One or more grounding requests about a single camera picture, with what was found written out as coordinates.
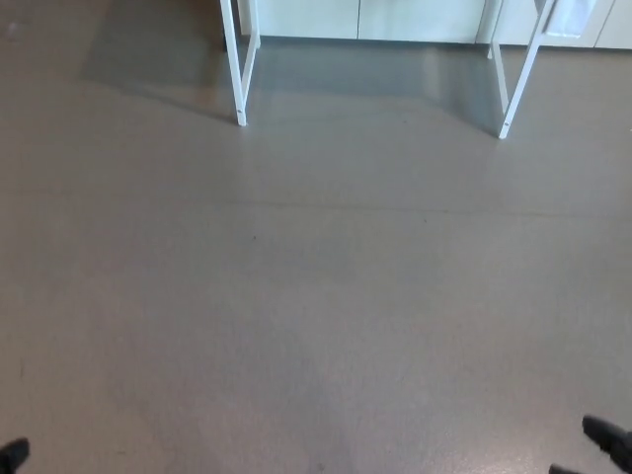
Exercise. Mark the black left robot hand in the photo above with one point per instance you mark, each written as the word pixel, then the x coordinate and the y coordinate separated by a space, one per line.
pixel 12 456

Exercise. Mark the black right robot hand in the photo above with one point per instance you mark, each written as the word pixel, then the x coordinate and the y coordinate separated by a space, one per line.
pixel 614 444

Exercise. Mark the white cabinet door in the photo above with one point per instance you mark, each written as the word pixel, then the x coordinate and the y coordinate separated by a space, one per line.
pixel 419 20
pixel 513 20
pixel 306 17

